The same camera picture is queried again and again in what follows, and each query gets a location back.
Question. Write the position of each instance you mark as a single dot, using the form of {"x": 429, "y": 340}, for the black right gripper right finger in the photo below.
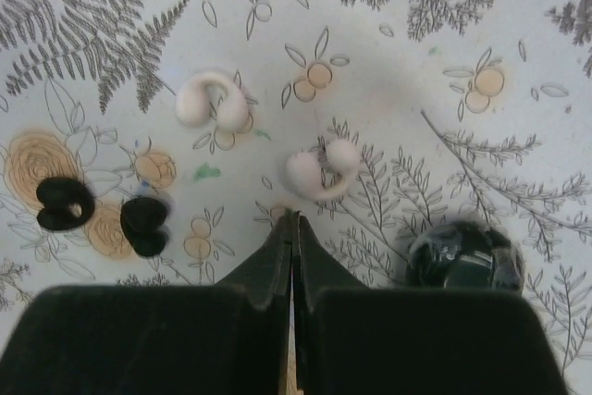
{"x": 351, "y": 339}

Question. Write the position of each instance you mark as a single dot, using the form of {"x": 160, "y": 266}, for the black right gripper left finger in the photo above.
{"x": 228, "y": 338}

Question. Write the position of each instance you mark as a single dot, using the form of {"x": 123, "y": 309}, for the white earbud with blue light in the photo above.
{"x": 212, "y": 93}

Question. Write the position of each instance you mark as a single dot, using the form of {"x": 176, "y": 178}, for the black earbud charging case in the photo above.
{"x": 464, "y": 254}

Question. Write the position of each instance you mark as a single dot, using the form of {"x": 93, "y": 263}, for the black earbud upper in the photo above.
{"x": 141, "y": 220}

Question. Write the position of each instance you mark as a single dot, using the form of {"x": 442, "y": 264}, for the black earbud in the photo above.
{"x": 141, "y": 220}
{"x": 67, "y": 204}

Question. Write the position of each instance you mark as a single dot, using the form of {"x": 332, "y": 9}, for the black earbud lower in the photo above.
{"x": 67, "y": 204}

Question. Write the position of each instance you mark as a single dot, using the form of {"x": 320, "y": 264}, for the floral patterned table mat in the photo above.
{"x": 474, "y": 109}

